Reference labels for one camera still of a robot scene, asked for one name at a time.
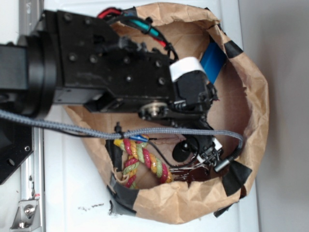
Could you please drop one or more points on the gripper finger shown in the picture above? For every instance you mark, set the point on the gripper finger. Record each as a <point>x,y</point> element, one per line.
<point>206,147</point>

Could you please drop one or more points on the brown paper bag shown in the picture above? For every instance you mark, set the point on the brown paper bag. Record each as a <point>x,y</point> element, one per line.
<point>243,107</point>

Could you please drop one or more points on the blue rectangular block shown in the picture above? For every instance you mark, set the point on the blue rectangular block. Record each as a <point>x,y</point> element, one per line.
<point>212,61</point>

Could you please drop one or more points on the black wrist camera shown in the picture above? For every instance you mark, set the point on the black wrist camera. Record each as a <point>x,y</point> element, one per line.
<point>181,151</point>

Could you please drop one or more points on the aluminium frame rail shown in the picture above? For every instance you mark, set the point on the aluminium frame rail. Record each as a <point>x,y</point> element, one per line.
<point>30,215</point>

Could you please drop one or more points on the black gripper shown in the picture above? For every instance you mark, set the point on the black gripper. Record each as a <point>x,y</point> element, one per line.
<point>111,73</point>

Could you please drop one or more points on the silver key bunch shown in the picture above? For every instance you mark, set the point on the silver key bunch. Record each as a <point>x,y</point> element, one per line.
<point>190,172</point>

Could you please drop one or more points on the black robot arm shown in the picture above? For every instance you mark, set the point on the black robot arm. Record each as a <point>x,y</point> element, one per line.
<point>29,74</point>

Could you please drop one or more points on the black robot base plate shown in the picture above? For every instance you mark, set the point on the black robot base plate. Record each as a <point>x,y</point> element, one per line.
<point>16,144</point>

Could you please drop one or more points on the multicolour rope toy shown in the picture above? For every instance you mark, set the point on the multicolour rope toy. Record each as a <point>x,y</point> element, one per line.
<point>138,154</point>

